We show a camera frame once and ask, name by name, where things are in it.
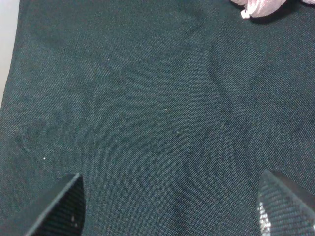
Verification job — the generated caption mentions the black tablecloth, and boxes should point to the black tablecloth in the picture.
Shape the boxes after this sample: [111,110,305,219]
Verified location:
[0,0,315,236]

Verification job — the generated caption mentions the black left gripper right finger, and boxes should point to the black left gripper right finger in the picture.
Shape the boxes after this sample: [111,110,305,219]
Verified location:
[257,170,315,236]

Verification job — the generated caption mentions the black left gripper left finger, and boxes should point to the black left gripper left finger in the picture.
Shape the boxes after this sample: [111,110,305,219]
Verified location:
[25,173,86,236]

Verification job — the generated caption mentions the pink towel with black band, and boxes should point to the pink towel with black band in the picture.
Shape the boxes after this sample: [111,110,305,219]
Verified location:
[229,0,315,21]

